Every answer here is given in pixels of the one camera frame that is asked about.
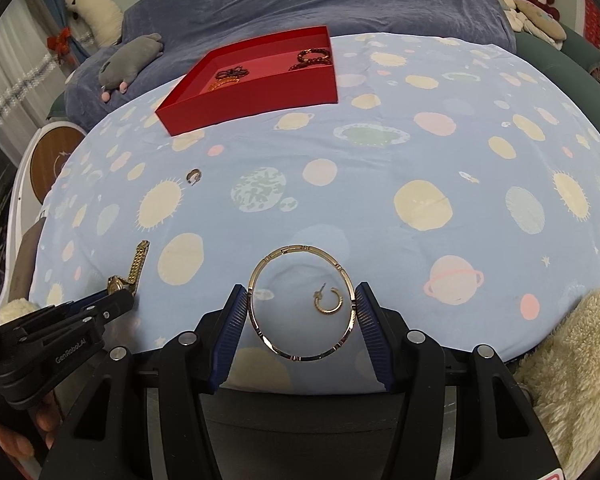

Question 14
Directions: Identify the white sheep plush toy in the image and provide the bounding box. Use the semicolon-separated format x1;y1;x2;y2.
62;0;125;46

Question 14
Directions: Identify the gold bangle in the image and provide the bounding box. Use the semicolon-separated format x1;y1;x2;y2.
247;245;356;362

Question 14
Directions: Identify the cream fluffy blanket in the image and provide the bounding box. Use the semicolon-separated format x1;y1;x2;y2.
515;282;600;480

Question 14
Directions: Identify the dark red bead bracelet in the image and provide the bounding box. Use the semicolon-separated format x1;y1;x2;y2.
289;47;332;72

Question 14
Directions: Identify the red bow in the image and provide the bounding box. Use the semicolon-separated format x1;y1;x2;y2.
47;29;73;55

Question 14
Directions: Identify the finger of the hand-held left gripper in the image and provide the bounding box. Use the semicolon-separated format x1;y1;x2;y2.
62;287;135;336
0;300;103;343

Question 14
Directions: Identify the purple bead bracelet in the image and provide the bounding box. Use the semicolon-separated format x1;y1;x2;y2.
215;66;251;82

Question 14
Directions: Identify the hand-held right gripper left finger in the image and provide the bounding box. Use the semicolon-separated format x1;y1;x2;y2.
40;284;249;480

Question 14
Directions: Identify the gold wristwatch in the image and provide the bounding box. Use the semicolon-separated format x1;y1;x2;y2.
105;240;152;297

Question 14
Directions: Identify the beige plush toy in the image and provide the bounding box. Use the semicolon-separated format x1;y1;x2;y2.
485;0;568;51

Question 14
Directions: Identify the round wooden stool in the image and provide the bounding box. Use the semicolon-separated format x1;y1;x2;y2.
27;122;88;206

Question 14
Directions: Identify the blue curtain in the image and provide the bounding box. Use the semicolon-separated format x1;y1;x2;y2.
45;5;93;61

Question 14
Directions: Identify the person's left hand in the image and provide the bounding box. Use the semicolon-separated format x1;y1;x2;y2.
0;392;63;461

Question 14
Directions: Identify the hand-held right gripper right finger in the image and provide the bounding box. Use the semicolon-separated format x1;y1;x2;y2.
355;281;563;480

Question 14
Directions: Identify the red cardboard box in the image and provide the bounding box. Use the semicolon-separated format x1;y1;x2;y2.
155;25;340;137

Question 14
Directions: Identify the grey mole plush toy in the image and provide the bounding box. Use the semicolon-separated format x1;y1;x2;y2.
98;32;165;103

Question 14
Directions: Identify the white curtain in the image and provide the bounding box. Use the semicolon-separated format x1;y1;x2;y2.
0;0;76;161

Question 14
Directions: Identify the planet print blue sheet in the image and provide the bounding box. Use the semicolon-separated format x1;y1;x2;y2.
27;32;600;393

